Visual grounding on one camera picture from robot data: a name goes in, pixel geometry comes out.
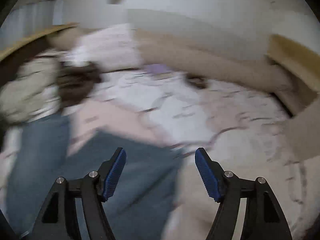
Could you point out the beige olive garment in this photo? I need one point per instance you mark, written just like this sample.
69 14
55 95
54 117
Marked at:
25 92

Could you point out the long beige body pillow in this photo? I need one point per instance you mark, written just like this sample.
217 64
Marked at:
200 55

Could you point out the brown scrunchie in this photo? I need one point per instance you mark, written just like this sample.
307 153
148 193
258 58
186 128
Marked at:
197 81

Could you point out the white fluffy pillow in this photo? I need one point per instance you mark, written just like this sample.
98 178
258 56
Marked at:
107 45

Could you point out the wooden bedside shelf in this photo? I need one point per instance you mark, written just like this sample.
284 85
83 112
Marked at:
25 38

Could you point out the blue knit sweater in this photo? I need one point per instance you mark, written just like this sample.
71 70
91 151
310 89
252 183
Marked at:
140 160

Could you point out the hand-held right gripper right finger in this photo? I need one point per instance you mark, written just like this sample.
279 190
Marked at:
207 177

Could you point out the grey curtain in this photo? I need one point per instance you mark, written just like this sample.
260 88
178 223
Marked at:
32 17

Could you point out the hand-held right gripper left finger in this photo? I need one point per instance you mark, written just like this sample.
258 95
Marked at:
113 177

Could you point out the brown garment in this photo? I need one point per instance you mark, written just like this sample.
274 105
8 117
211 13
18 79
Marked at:
77 82

